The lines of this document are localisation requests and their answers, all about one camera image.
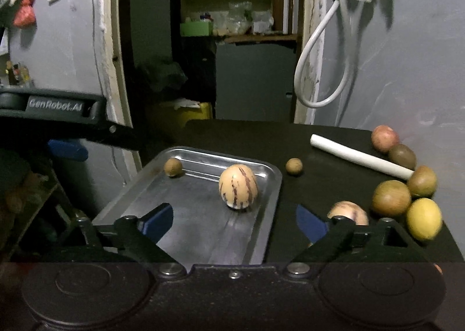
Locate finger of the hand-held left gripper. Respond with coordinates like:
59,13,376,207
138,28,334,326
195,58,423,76
45,115,142,162

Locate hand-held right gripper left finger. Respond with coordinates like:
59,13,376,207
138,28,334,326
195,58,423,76
73,203,187,277

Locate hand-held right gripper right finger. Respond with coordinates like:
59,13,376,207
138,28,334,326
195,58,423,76
285,205,424,277

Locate metal tray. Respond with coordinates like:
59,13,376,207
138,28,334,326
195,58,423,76
92,146,283,265

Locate yellow-green pear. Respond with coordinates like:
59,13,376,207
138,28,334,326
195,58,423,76
371,180,412,217

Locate yellow lemon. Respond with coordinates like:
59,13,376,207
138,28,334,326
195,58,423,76
406,198,443,242

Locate brown-green round fruit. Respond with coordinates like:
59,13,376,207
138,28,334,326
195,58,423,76
407,166,438,198

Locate striped pepino melon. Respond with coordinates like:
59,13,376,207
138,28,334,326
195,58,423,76
218,164,259,211
327,201,370,226

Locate group of small bottles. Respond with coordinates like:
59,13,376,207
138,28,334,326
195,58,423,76
4,61,33,87

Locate dark wooden stand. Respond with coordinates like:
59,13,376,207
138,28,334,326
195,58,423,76
0,151,96,262

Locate white plastic tube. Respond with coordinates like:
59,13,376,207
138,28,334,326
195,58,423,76
310,134,415,180

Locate yellow container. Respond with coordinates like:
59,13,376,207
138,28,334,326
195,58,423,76
171,99,213,128

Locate dark plastic bag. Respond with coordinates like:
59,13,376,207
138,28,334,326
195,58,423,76
137,58,188,99

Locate reddish round fruit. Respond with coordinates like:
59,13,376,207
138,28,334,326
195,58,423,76
371,125,400,154

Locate brown kiwi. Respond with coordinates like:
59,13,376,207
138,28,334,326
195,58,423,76
388,144,417,171

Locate dark grey cabinet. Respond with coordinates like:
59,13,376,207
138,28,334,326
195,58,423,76
215,42,296,123

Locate green box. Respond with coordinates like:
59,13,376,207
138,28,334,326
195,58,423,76
180,22,214,37

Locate pile of clear plastic bags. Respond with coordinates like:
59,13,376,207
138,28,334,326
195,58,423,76
214,0,275,35

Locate thin wall cord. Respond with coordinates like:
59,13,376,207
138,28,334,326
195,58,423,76
88,0,111,103

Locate white hose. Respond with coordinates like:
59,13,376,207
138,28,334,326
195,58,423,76
294,0,364,108

